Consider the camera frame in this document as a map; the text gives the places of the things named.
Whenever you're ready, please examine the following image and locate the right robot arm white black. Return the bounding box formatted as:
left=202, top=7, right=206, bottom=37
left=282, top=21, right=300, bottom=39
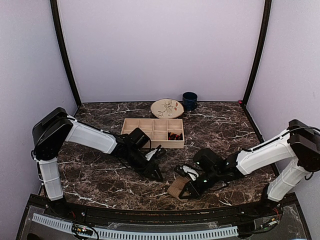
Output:
left=175, top=119, right=320, bottom=217

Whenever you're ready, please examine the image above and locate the plain brown sock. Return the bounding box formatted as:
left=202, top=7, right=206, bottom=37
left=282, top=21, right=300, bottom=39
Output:
left=167, top=176, right=189, bottom=203

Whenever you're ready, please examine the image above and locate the black frame post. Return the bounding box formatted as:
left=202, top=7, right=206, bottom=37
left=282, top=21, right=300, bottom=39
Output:
left=242, top=0, right=272, bottom=108
left=49, top=0, right=82, bottom=108

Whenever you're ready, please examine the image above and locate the argyle black red orange sock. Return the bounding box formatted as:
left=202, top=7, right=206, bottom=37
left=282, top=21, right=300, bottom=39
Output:
left=168, top=132, right=183, bottom=141

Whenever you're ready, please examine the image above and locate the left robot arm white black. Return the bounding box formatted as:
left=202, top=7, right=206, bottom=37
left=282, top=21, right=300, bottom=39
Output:
left=31, top=107, right=165, bottom=218

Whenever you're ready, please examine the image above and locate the cream floral ceramic plate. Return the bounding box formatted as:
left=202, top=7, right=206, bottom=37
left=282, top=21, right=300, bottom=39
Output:
left=150, top=98, right=184, bottom=119

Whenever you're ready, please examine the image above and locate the right black frame post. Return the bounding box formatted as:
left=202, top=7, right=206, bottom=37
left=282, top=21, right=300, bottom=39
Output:
left=242, top=0, right=272, bottom=108

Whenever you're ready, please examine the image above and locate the wooden compartment tray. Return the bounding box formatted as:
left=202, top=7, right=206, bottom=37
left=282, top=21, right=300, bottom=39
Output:
left=121, top=118, right=185, bottom=149

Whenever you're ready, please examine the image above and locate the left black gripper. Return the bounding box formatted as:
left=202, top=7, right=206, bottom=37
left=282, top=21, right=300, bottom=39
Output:
left=125, top=147, right=164, bottom=181

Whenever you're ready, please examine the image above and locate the left black frame post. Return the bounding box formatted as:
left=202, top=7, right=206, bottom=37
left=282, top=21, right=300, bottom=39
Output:
left=49, top=0, right=82, bottom=108

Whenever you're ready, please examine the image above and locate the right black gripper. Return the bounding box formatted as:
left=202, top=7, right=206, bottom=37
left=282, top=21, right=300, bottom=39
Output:
left=179, top=167, right=221, bottom=199

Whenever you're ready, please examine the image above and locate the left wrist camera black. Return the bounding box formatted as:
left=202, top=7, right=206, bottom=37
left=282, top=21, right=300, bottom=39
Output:
left=129, top=127, right=151, bottom=149

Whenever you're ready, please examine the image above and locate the dark blue mug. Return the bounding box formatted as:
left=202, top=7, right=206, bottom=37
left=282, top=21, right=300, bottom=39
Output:
left=182, top=92, right=198, bottom=112

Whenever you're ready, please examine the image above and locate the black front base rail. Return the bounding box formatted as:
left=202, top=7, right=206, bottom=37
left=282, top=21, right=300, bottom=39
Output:
left=46, top=201, right=276, bottom=225

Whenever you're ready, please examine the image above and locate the white slotted cable duct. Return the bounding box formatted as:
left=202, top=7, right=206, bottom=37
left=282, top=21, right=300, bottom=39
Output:
left=31, top=213, right=239, bottom=240

